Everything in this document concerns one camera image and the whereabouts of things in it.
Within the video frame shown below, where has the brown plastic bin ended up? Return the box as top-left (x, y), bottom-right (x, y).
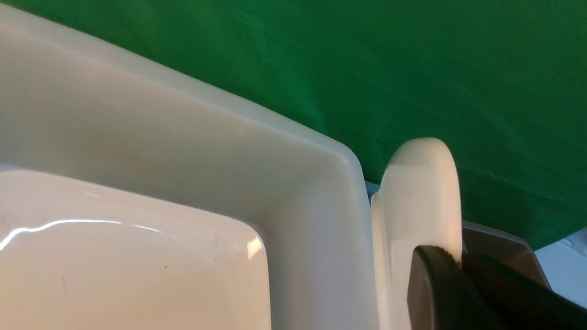
top-left (462, 220), bottom-right (551, 290)

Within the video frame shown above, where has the green cloth backdrop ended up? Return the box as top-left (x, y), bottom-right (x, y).
top-left (4, 0), bottom-right (587, 249)

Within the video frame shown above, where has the white square rice plate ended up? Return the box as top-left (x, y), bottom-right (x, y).
top-left (371, 137), bottom-right (463, 330)

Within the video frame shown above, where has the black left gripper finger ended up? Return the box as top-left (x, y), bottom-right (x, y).
top-left (407, 246), bottom-right (587, 330)

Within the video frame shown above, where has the stack of white square plates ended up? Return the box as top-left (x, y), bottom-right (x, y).
top-left (0, 169), bottom-right (272, 330)

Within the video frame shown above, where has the large white plastic tub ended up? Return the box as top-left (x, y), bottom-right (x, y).
top-left (0, 4), bottom-right (379, 330)

